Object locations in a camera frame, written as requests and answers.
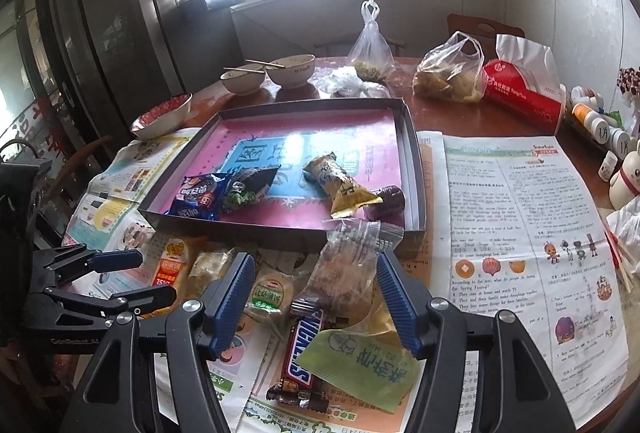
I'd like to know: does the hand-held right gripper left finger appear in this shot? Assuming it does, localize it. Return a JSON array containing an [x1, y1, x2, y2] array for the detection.
[[60, 252, 257, 433]]

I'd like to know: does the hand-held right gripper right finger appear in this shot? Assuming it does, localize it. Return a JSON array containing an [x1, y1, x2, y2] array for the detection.
[[376, 252, 568, 433]]

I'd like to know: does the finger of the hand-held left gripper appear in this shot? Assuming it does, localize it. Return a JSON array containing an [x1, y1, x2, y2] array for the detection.
[[42, 249, 143, 281], [45, 283, 178, 320]]

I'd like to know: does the orange snack packet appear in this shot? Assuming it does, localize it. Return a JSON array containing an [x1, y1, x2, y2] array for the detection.
[[142, 235, 208, 319]]

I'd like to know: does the round cracker packet green label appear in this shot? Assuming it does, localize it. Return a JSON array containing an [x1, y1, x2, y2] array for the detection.
[[242, 270, 296, 324]]

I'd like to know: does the clear zip bag pastry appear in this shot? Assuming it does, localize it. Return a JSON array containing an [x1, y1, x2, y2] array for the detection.
[[300, 218, 405, 329]]

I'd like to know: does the light green pastry packet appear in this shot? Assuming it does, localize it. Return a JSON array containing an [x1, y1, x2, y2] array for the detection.
[[297, 313, 423, 411]]

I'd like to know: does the brown chocolate bar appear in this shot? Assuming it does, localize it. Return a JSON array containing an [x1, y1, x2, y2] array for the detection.
[[266, 298, 328, 411]]

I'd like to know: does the blue cookie packet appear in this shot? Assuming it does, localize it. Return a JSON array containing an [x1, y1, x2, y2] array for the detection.
[[165, 173, 231, 220]]

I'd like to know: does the dark red candy packet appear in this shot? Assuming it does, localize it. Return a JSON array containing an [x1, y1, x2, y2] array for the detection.
[[362, 184, 406, 221]]

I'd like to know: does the black green pea packet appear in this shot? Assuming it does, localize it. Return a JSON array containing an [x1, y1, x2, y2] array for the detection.
[[220, 165, 281, 214]]

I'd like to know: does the yellow snack bar packet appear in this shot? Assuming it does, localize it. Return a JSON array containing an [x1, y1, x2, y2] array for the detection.
[[302, 153, 383, 219]]

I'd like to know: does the dark cardboard tray pink inside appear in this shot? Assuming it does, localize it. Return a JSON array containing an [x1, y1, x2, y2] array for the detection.
[[137, 98, 428, 254]]

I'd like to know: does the colourful newspaper sheet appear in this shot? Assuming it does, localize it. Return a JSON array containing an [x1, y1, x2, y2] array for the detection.
[[62, 128, 281, 433]]

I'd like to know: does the curved wooden chair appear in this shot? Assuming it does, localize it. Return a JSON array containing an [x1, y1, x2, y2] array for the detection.
[[0, 135, 113, 174]]

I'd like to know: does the red patterned bowl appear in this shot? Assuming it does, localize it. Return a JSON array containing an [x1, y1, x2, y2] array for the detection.
[[130, 93, 193, 141]]

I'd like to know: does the large newspaper sheet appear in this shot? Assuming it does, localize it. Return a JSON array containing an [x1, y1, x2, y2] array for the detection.
[[235, 130, 630, 433]]

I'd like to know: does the beige ceramic bowl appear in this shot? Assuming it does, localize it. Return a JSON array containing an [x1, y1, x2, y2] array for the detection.
[[264, 54, 317, 88], [221, 67, 266, 94]]

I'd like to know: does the crumpled clear plastic bag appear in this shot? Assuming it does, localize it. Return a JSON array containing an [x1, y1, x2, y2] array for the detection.
[[314, 67, 391, 98]]

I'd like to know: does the bundle of wooden chopsticks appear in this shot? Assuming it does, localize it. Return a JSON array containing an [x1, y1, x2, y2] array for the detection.
[[602, 225, 640, 299]]

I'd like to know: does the plastic bag of bread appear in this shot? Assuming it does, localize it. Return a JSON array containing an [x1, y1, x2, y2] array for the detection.
[[412, 31, 486, 104]]

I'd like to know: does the dark tall cabinet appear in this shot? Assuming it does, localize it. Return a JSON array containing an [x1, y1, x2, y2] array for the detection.
[[50, 0, 236, 148]]

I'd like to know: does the crumpled white tissue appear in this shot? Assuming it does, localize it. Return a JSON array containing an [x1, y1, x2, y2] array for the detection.
[[606, 195, 640, 254]]

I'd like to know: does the red tissue pack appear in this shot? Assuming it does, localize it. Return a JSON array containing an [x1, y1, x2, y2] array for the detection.
[[481, 34, 568, 136]]

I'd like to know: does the small white bottle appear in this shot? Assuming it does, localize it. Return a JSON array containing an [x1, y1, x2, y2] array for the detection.
[[597, 150, 619, 181]]

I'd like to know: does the tied clear plastic bag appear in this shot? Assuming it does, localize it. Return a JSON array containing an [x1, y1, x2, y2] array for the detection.
[[346, 0, 396, 81]]

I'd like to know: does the white rabbit figurine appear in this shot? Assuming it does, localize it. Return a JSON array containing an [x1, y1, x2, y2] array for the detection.
[[609, 140, 640, 211]]

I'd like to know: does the orange pill bottle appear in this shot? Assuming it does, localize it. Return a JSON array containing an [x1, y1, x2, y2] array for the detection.
[[571, 103, 601, 128]]

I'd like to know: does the white labelled bottle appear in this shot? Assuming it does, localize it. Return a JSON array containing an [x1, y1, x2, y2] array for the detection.
[[612, 130, 639, 160], [590, 115, 626, 146]]

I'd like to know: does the white capped bottle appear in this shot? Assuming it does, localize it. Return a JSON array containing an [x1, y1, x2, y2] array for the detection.
[[570, 85, 603, 106]]

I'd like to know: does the white radiator cover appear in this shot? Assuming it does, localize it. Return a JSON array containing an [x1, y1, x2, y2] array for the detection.
[[230, 0, 416, 58]]

